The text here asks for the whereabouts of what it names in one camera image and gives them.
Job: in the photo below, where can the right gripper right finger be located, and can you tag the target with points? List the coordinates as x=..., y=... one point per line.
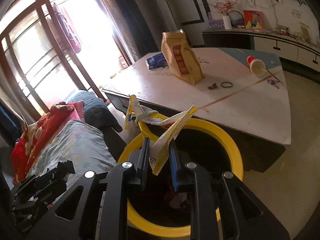
x=222, y=206

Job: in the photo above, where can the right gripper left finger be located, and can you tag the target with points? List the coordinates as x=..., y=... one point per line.
x=96, y=205

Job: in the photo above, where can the yellow white snack wrapper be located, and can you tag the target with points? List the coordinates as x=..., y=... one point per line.
x=157, y=127

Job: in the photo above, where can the yellow rimmed trash bin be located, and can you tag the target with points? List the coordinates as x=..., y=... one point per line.
x=199, y=125

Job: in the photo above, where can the red floral quilt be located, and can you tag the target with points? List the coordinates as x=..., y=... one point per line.
x=39, y=134

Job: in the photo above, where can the light blue cartoon bedsheet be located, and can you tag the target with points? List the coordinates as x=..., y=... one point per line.
x=80, y=143

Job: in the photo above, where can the dark blue cushion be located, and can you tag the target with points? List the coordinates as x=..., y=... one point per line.
x=96, y=112

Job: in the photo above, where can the white coffee table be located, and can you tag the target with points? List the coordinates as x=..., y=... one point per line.
x=229, y=94

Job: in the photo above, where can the red white paper cup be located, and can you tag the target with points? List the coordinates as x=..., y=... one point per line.
x=257, y=67

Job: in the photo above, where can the brown paper bag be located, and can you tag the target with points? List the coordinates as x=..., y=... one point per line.
x=180, y=58

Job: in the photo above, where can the white tv cabinet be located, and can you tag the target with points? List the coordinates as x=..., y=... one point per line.
x=285, y=46

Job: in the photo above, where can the blue tissue pack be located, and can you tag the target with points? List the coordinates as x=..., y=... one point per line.
x=156, y=61

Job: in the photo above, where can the white vase red flowers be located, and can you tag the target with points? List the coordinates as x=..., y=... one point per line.
x=223, y=8

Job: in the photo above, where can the grey curtain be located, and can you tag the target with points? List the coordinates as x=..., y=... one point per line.
x=139, y=24

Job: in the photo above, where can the brown window frame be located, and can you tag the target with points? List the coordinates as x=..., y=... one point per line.
x=51, y=49

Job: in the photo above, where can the red picture frame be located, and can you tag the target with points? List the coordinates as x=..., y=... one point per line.
x=254, y=19

